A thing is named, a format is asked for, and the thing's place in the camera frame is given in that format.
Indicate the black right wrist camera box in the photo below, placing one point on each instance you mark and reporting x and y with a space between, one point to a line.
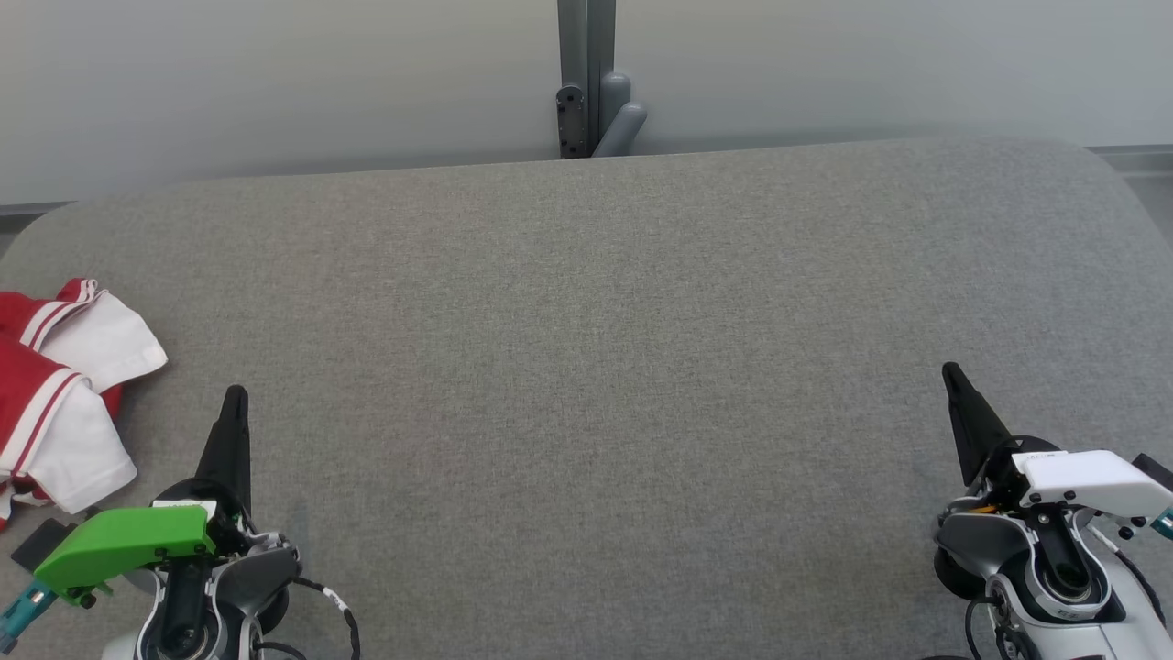
1156 472

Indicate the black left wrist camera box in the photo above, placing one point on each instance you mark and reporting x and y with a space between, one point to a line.
41 543

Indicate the teal right camera connector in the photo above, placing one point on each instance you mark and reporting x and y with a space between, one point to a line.
1164 524

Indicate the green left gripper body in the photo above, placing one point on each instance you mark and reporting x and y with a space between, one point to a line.
128 541

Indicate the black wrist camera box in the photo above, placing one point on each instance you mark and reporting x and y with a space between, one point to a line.
41 543
1156 472

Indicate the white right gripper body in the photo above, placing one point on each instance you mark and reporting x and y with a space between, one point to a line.
1090 478

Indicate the teal camera connector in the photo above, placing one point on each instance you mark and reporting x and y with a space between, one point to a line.
23 610
1164 524

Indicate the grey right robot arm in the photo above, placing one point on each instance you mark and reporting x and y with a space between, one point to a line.
1054 568

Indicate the teal left camera connector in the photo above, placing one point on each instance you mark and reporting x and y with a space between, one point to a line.
23 610

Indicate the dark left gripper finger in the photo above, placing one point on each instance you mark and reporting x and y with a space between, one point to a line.
231 445

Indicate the red jersey with white sleeves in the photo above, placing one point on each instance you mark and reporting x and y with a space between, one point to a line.
82 344

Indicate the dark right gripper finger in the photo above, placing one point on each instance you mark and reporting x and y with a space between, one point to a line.
973 426

